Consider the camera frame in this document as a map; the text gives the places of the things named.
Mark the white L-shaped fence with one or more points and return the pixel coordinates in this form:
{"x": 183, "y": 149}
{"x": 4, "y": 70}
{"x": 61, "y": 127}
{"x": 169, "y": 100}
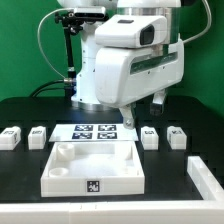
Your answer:
{"x": 208, "y": 210}

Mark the white square table top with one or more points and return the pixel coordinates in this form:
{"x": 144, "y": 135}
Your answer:
{"x": 93, "y": 169}

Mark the black camera on stand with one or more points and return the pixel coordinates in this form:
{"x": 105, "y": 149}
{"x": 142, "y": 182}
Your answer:
{"x": 93, "y": 13}

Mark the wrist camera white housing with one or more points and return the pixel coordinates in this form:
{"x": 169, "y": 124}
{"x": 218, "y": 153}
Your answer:
{"x": 129, "y": 31}

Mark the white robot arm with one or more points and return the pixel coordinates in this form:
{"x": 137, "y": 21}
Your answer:
{"x": 85, "y": 96}

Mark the sheet with marker tags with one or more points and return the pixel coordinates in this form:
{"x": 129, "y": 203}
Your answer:
{"x": 92, "y": 132}

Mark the black camera stand pole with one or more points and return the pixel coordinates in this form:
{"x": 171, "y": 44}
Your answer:
{"x": 70, "y": 87}

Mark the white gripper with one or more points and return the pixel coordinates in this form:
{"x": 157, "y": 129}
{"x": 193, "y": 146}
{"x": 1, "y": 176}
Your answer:
{"x": 123, "y": 76}

